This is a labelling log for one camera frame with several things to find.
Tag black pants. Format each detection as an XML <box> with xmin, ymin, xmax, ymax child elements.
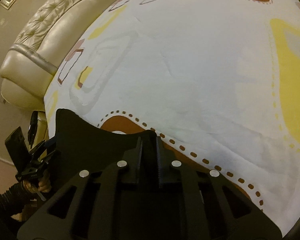
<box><xmin>48</xmin><ymin>108</ymin><xmax>157</xmax><ymax>184</ymax></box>

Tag black left sleeve forearm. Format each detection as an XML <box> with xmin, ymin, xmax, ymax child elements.
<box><xmin>0</xmin><ymin>183</ymin><xmax>35</xmax><ymax>240</ymax></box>

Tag left hand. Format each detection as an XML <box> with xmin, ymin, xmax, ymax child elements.
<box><xmin>23</xmin><ymin>177</ymin><xmax>51</xmax><ymax>193</ymax></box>

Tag cream tufted leather headboard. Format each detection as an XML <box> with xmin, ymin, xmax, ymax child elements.
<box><xmin>0</xmin><ymin>0</ymin><xmax>117</xmax><ymax>111</ymax></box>

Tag white patterned bed sheet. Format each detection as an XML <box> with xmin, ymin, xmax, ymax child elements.
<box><xmin>44</xmin><ymin>0</ymin><xmax>300</xmax><ymax>234</ymax></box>

